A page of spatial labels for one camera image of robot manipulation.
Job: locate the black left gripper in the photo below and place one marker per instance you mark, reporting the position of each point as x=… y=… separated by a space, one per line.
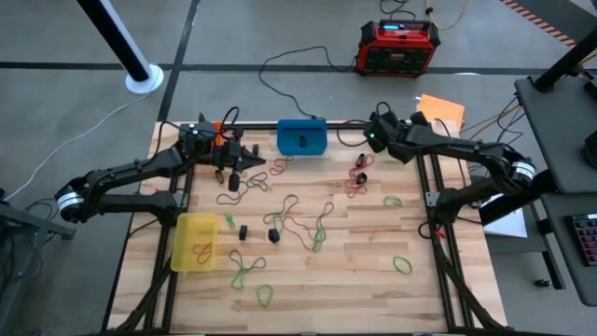
x=228 y=154

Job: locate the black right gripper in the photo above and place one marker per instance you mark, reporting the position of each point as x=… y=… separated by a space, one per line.
x=380 y=133

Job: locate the thin red rubber band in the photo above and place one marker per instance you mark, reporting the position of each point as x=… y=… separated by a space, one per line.
x=271 y=169
x=285 y=224
x=347 y=189
x=196 y=252
x=371 y=161

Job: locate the green rubber band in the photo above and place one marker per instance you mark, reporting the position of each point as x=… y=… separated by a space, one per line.
x=279 y=226
x=385 y=201
x=394 y=262
x=257 y=294
x=319 y=242
x=230 y=221
x=237 y=282

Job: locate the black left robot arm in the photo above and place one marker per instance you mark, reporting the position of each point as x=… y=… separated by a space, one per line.
x=140 y=165

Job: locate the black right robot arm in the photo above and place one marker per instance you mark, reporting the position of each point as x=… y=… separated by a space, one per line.
x=466 y=151

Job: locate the blue plastic bin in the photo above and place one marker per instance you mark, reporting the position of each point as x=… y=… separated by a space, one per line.
x=289 y=140

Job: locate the orange plastic basket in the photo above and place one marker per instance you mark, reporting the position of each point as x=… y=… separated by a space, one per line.
x=217 y=133

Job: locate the orange paper sheet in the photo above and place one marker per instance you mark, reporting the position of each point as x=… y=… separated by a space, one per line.
x=443 y=112

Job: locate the red black power station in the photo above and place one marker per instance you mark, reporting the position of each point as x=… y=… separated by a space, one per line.
x=396 y=51

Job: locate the yellow plastic basket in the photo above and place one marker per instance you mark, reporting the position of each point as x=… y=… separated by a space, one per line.
x=186 y=242

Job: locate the white pole with round base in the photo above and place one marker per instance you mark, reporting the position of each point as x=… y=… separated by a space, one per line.
x=144 y=81

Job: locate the white paper sheet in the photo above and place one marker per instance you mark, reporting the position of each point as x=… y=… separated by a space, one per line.
x=508 y=226

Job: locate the black desk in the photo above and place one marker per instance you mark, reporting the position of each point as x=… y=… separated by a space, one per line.
x=559 y=130

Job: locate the black metal beam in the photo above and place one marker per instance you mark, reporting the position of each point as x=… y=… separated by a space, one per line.
x=564 y=60

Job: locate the black round desk object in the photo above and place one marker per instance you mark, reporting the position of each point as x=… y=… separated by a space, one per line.
x=591 y=154

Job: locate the small black floor object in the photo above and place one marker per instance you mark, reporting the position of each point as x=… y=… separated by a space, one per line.
x=542 y=282

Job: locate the backlit keyboard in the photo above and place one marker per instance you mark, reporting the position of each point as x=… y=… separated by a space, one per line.
x=585 y=238

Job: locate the grey metal stand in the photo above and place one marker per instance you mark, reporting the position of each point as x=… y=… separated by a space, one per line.
x=18 y=261

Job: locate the silver metal bracket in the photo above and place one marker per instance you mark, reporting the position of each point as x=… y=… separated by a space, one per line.
x=431 y=198

